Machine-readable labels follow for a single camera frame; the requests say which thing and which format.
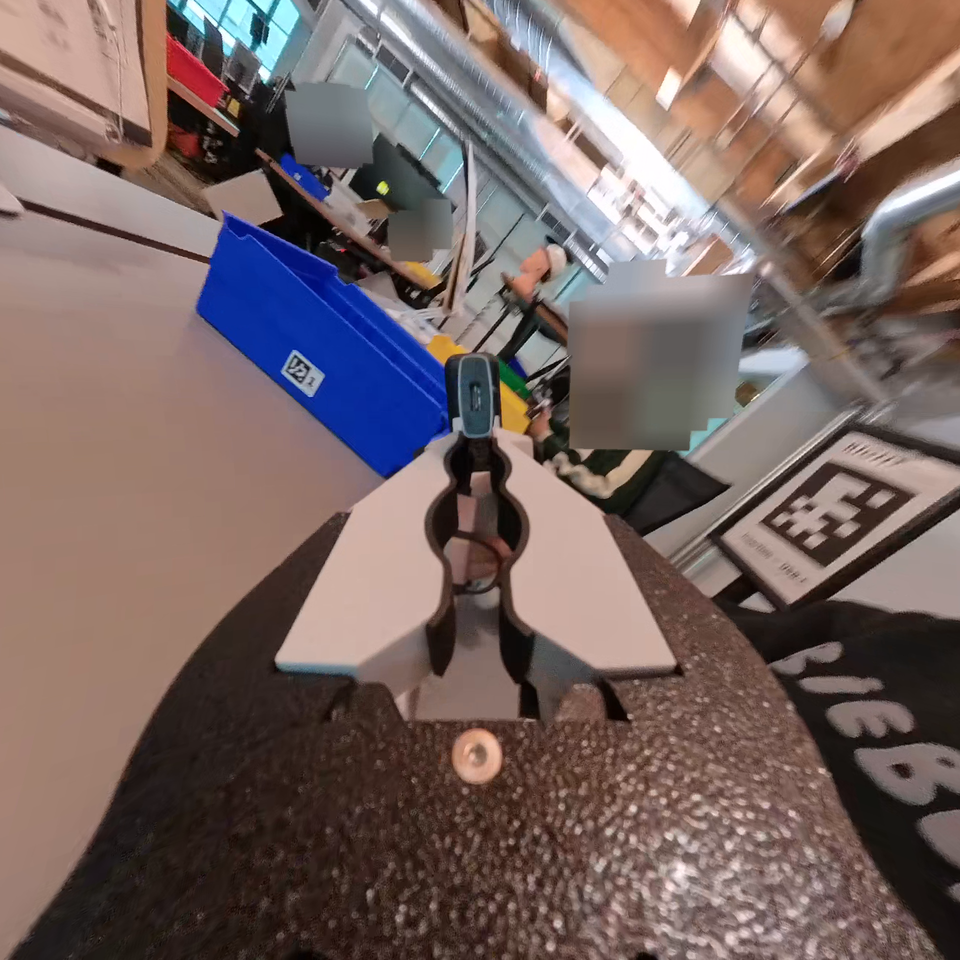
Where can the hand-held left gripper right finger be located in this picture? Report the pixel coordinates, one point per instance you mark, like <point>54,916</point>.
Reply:
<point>585,592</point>

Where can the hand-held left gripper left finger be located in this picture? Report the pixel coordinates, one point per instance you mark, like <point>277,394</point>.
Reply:
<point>352,585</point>

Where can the grey blue USB adapter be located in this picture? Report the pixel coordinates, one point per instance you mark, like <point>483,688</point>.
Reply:
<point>474,397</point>

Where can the grey desk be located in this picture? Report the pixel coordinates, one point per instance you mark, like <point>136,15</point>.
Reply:
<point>112,465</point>

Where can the green plastic bin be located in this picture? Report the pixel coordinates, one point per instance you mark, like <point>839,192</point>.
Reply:
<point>514,373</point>

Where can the yellow plastic bin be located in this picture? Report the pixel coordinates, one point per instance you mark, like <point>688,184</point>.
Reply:
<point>442,351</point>

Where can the framed black white marker board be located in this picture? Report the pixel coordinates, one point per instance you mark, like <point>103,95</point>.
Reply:
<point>832,510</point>

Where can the black printed sweatshirt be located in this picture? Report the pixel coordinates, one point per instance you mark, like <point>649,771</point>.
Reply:
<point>877,675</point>

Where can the small blue plastic bin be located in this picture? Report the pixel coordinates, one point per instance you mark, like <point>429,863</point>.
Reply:
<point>304,174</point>

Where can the red plastic bin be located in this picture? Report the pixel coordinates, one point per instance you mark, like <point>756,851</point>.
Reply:
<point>191,71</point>

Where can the wooden document stand with papers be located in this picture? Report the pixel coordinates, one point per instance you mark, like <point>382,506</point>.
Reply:
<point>67,60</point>

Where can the silver ventilation duct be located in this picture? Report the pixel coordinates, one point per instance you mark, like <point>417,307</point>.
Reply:
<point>900,206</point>

